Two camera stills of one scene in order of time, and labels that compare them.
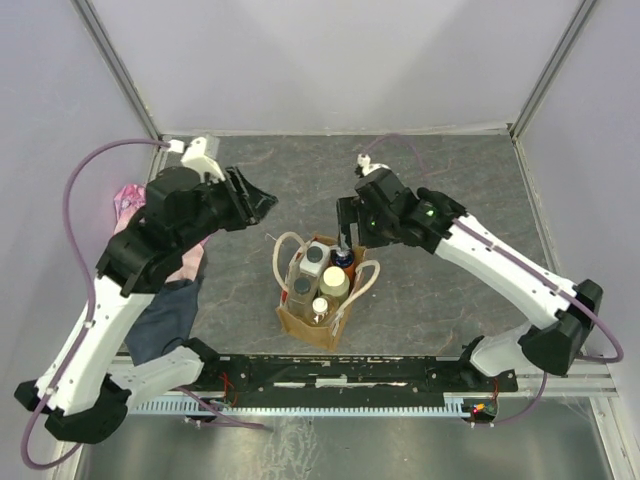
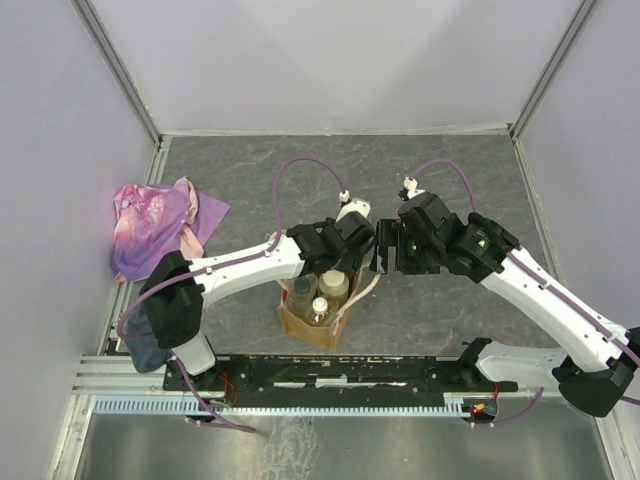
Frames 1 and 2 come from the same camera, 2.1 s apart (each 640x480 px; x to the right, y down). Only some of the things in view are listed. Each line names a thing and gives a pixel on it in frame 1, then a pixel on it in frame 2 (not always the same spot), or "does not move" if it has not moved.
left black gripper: [253, 203] -> [352, 263]
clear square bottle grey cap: [301, 292] does not move
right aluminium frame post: [584, 9] does not move
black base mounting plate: [350, 374] does not move
